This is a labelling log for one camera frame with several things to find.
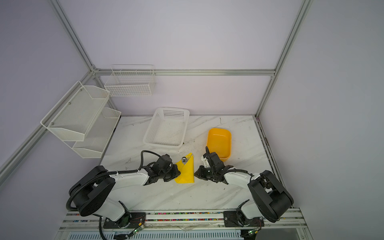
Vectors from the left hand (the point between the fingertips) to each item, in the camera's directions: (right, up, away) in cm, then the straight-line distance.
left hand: (180, 173), depth 88 cm
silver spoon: (+1, +7, +6) cm, 9 cm away
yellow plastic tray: (+25, +18, +14) cm, 34 cm away
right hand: (+8, 0, -3) cm, 8 cm away
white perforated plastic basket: (-13, +28, +25) cm, 40 cm away
